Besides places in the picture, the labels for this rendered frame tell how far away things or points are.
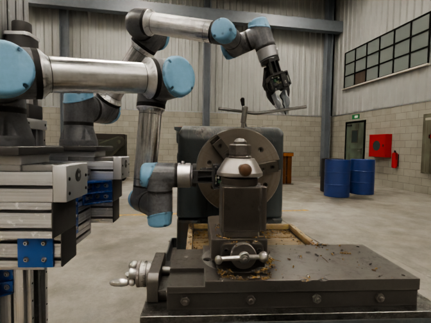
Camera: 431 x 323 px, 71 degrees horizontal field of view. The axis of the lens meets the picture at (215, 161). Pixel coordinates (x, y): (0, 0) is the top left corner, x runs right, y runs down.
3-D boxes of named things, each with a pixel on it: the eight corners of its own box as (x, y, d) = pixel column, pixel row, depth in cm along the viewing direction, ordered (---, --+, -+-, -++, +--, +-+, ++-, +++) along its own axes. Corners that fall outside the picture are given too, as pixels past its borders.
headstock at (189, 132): (179, 195, 184) (180, 131, 182) (256, 195, 187) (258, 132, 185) (171, 218, 125) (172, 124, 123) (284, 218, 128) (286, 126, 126)
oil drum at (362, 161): (344, 191, 798) (345, 158, 794) (363, 191, 809) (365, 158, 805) (358, 195, 740) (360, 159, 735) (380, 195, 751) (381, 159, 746)
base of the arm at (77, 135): (52, 145, 120) (51, 120, 119) (68, 145, 135) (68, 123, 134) (90, 145, 120) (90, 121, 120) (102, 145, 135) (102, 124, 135)
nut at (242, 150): (227, 157, 54) (227, 138, 54) (249, 157, 54) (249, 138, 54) (229, 158, 50) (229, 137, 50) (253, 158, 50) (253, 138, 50)
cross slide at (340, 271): (156, 267, 60) (156, 245, 60) (363, 265, 63) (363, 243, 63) (141, 314, 44) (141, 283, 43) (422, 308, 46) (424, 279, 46)
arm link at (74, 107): (56, 121, 124) (55, 88, 123) (81, 124, 136) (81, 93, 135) (78, 120, 119) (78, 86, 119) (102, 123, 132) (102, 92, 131)
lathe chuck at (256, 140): (191, 204, 119) (201, 124, 117) (269, 212, 121) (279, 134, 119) (191, 208, 110) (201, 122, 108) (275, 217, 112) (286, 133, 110)
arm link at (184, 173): (178, 185, 95) (179, 159, 95) (193, 186, 96) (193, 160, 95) (177, 189, 88) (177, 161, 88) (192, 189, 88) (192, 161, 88)
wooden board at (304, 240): (188, 234, 103) (188, 223, 102) (292, 234, 105) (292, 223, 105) (185, 271, 73) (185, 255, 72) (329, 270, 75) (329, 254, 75)
